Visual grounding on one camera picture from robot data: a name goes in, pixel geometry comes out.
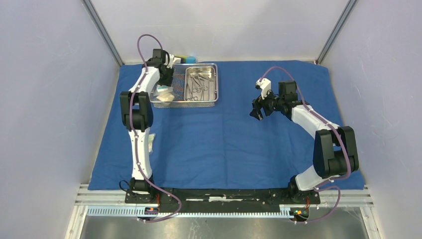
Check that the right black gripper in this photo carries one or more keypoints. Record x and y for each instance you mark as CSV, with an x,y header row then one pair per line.
x,y
258,103

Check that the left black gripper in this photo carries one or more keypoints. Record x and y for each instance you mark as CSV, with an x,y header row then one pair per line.
x,y
168,81

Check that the metal mesh tray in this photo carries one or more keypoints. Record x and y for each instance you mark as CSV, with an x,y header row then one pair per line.
x,y
178,85

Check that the blue surgical wrap cloth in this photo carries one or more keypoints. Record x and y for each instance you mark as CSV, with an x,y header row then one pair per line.
x,y
224,147

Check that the green sterile packet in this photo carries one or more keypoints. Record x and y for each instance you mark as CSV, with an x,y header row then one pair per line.
x,y
151,138

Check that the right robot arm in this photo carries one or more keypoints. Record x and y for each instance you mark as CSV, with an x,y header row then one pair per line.
x,y
335,154

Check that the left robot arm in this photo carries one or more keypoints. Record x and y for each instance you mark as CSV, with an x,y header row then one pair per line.
x,y
137,116

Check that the steel surgical instruments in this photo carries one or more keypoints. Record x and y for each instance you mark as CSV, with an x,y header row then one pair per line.
x,y
199,87

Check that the white sterile packet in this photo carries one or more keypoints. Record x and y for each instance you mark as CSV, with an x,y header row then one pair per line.
x,y
161,89

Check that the white and yellow block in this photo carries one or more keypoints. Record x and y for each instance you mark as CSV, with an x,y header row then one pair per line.
x,y
179,59

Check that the beige gauze packet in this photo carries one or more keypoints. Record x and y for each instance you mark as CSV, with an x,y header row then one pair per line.
x,y
166,97

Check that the cyan blue block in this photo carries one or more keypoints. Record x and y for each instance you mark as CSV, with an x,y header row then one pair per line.
x,y
190,60

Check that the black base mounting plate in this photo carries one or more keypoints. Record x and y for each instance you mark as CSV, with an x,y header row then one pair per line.
x,y
229,200

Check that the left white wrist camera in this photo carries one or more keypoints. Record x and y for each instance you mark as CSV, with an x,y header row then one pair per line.
x,y
170,62

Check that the slotted cable duct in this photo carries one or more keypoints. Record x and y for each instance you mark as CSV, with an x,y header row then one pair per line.
x,y
152,212

